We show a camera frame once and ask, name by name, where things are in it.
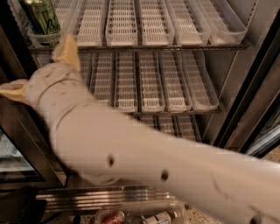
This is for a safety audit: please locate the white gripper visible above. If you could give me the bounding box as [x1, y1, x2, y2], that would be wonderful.
[0, 34, 94, 123]

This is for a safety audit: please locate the green drink can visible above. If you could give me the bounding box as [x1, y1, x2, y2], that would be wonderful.
[18, 0, 61, 46]

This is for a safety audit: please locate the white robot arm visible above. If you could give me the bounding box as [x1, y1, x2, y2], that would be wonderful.
[0, 35, 280, 224]

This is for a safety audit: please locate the middle shelf tray two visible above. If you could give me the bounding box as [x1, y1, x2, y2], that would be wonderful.
[79, 53, 92, 87]

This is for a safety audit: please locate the shelf tray two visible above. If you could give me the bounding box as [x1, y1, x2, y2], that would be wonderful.
[66, 0, 109, 46]
[79, 53, 92, 87]

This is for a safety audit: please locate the middle shelf tray three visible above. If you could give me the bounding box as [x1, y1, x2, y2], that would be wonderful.
[89, 52, 113, 106]

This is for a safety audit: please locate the shelf tray three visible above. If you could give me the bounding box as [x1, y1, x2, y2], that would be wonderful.
[89, 52, 113, 106]
[105, 0, 137, 46]

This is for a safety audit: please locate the top shelf tray one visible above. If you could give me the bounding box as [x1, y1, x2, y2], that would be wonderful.
[25, 0, 77, 49]

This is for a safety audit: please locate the top shelf tray two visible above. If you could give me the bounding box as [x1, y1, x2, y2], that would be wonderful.
[66, 0, 109, 46]

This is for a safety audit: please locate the middle shelf tray four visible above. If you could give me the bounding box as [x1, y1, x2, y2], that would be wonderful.
[115, 52, 137, 113]

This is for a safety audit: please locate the shelf tray four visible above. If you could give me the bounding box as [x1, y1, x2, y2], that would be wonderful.
[115, 52, 137, 113]
[136, 0, 175, 46]

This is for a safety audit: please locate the top shelf tray three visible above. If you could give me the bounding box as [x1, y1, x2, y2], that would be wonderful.
[105, 0, 137, 46]

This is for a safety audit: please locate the middle shelf tray five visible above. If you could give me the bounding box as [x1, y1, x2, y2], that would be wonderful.
[138, 52, 165, 113]

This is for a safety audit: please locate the shelf tray five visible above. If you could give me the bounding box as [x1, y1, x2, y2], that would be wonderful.
[165, 0, 211, 46]
[138, 52, 165, 113]

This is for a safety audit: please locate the top shelf tray four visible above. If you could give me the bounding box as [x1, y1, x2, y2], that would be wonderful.
[136, 0, 175, 46]

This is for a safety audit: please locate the middle shelf tray six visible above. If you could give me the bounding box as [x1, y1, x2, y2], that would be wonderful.
[158, 52, 192, 112]

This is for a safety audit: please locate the shelf tray six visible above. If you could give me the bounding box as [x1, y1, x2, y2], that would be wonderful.
[158, 52, 192, 112]
[197, 0, 247, 46]

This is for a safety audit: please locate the top shelf tray five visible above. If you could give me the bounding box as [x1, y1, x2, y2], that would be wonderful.
[165, 0, 211, 46]

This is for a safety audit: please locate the middle shelf tray seven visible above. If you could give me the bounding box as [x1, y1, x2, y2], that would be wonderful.
[181, 51, 220, 111]

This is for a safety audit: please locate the red can in bin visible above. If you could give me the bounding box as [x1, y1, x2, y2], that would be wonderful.
[101, 211, 125, 224]

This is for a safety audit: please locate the top shelf tray six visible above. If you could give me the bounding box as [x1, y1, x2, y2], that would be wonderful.
[197, 0, 247, 46]

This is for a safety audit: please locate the fridge glass door right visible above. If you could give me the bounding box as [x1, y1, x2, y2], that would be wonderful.
[213, 10, 280, 158]

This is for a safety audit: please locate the white bottle in bin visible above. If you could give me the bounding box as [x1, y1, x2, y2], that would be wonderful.
[142, 211, 178, 224]

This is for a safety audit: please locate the clear plastic floor bin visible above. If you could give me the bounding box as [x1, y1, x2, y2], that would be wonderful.
[94, 199, 188, 224]

